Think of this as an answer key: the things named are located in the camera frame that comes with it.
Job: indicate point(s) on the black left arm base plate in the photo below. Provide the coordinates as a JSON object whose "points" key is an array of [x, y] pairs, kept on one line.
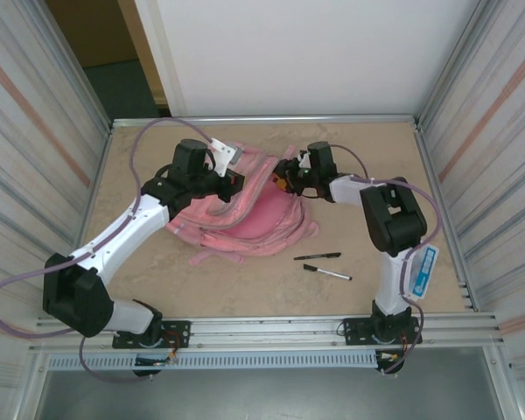
{"points": [[179, 328]]}

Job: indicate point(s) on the pink student backpack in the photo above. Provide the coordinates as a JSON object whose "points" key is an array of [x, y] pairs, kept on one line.
{"points": [[262, 219]]}

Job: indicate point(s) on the grey metal sheet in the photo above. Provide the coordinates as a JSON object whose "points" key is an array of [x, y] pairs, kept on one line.
{"points": [[267, 394]]}

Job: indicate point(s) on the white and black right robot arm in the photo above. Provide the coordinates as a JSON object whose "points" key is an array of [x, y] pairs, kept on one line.
{"points": [[394, 280]]}

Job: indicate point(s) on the aluminium table back rail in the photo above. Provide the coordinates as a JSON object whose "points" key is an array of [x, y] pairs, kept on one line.
{"points": [[289, 120]]}

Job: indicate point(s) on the aluminium frame post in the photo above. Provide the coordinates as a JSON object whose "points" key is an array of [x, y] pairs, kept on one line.
{"points": [[455, 57], [76, 74]]}

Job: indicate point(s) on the aluminium table side rail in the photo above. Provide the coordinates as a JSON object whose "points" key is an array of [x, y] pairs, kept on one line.
{"points": [[102, 153], [424, 153]]}

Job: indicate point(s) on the white barrel marker pen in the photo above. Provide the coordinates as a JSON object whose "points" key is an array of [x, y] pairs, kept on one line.
{"points": [[332, 274]]}

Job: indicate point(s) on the all black marker pen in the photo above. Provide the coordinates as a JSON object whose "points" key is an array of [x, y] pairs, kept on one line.
{"points": [[317, 256]]}

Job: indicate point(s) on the aluminium front mounting rail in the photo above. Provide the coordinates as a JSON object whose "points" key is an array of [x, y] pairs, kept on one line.
{"points": [[267, 326]]}

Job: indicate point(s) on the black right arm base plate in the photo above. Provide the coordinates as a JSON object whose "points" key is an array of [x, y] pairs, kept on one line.
{"points": [[354, 332]]}

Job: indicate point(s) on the brown wooden door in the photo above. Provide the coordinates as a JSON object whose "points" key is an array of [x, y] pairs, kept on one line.
{"points": [[92, 35]]}

